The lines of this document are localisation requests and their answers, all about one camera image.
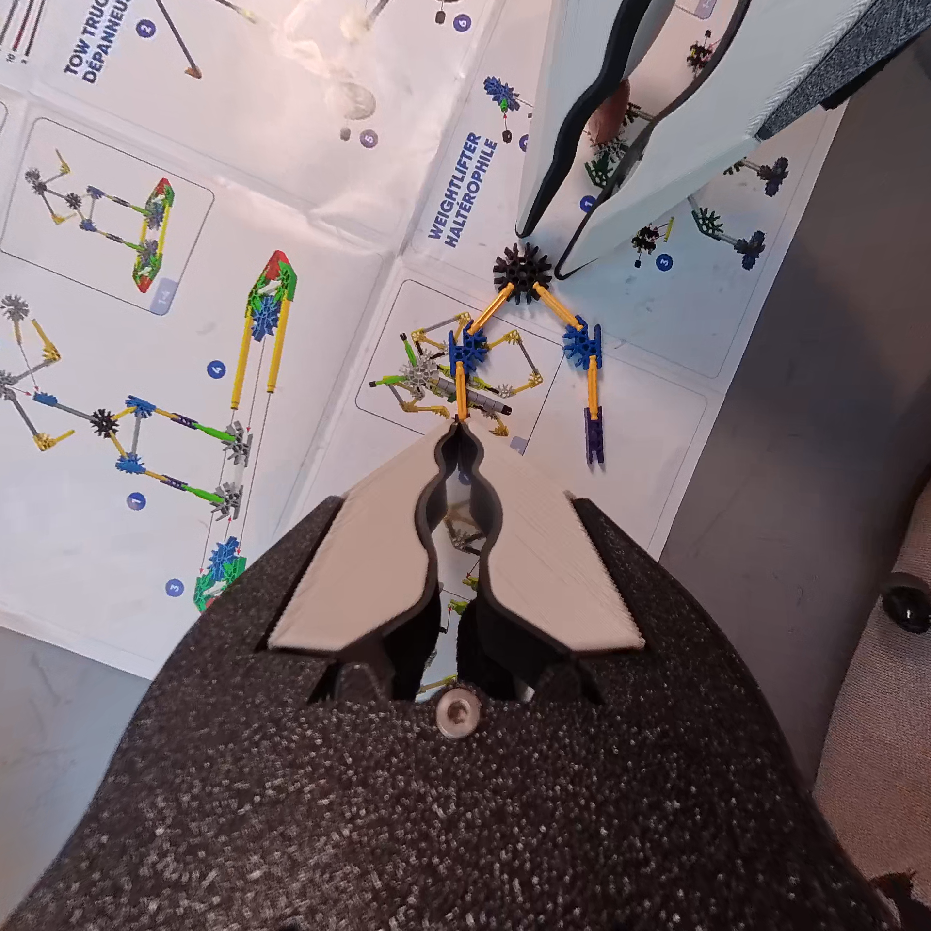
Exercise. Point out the white instruction sheet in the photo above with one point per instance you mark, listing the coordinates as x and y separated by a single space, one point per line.
335 203

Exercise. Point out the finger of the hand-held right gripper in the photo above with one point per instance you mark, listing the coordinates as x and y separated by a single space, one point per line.
757 73
567 58

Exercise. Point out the person's right hand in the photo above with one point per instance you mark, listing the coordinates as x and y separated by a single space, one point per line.
611 114

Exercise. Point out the purple clip connector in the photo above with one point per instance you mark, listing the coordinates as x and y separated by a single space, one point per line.
594 436

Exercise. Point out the blue plastic connector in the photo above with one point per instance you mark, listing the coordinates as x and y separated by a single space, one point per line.
582 344
467 349

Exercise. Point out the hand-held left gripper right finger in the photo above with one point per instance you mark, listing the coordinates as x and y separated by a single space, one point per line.
567 581

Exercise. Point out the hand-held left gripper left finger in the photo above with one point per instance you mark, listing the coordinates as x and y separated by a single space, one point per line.
349 581

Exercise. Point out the black plastic connector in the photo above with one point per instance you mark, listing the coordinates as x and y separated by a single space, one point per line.
521 269

